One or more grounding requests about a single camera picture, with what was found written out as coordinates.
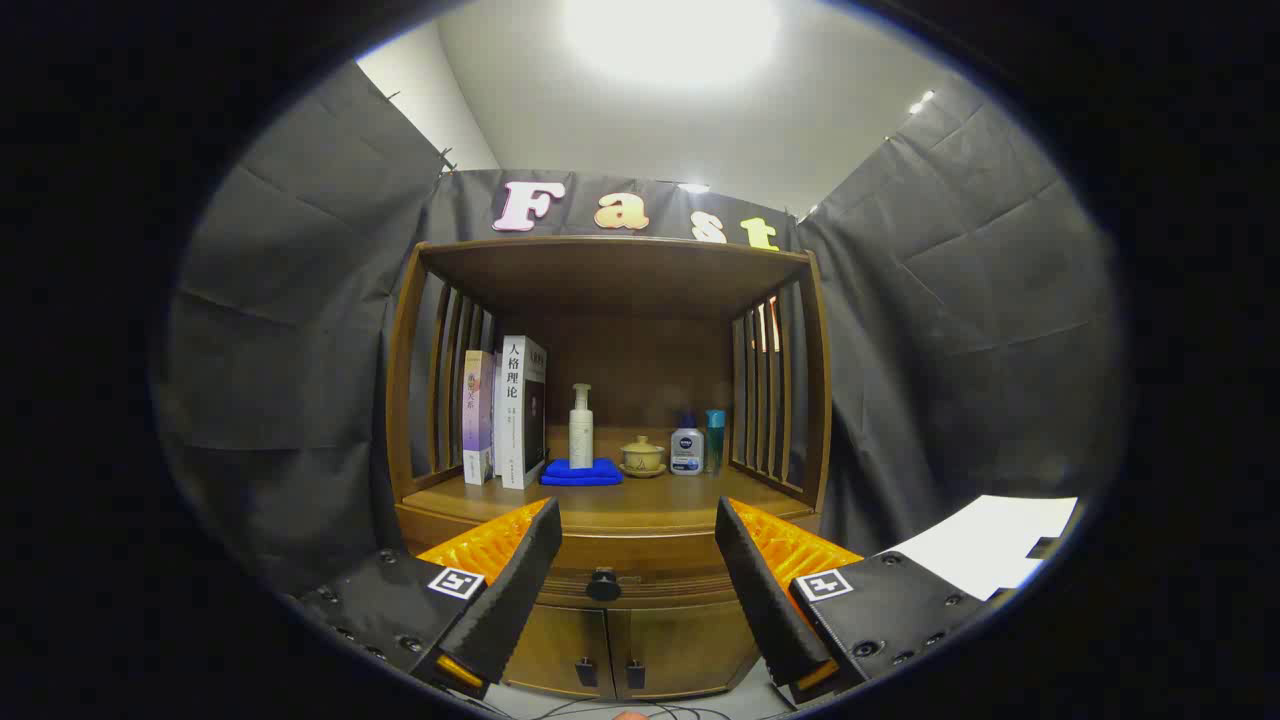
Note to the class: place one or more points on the white board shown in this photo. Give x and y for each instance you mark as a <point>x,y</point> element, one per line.
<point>980,545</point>

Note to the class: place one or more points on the blue folded cloth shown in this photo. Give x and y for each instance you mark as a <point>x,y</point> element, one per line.
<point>580,473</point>

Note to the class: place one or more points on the yellow lidded teacup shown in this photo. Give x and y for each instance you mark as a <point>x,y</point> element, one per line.
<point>642,458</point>

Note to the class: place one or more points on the wooden cabinet door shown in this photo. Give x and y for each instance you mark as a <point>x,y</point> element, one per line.
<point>560,645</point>
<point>690,645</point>

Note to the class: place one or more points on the ceiling light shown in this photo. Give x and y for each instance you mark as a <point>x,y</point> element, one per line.
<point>670,35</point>

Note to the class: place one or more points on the teal bottle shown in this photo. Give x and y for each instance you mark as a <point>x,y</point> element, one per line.
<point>716,435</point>

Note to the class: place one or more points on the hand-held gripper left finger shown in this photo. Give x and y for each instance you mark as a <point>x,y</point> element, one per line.
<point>520,590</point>

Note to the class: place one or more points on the thick white book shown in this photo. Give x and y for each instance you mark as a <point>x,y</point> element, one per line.
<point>512,420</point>

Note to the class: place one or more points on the wooden cabinet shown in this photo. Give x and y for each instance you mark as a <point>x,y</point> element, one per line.
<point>610,275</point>

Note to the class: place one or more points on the wooden countertop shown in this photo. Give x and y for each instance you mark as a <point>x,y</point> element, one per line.
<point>640,495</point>

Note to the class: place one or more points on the white bottle with blue pump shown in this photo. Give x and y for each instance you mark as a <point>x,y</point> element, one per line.
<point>687,450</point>

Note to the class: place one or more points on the black drawer knob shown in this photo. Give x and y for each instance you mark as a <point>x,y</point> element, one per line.
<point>604,585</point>

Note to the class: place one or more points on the purple book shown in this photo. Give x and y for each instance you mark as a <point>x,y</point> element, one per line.
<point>478,420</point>

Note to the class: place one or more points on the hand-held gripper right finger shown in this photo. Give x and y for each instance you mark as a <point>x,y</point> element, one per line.
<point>760,600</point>

